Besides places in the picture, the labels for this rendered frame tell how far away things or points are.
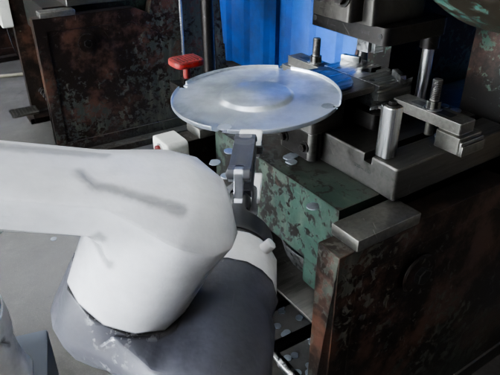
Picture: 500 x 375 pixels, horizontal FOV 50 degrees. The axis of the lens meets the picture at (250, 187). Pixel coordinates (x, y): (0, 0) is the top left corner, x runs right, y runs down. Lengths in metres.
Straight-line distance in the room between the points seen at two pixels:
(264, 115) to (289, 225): 0.24
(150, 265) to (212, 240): 0.04
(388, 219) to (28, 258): 1.36
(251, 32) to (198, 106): 2.57
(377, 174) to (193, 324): 0.57
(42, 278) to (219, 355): 1.48
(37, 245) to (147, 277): 1.65
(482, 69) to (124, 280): 0.91
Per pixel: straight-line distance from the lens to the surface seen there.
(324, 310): 0.90
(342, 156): 0.96
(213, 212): 0.35
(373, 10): 0.95
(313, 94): 0.93
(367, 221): 0.85
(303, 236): 0.97
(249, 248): 0.48
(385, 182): 0.90
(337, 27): 1.03
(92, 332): 0.41
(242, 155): 0.59
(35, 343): 0.97
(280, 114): 0.85
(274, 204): 1.02
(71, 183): 0.34
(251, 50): 3.49
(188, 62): 1.19
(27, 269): 1.90
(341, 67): 1.10
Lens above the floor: 1.11
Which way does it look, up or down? 31 degrees down
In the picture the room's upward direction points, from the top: straight up
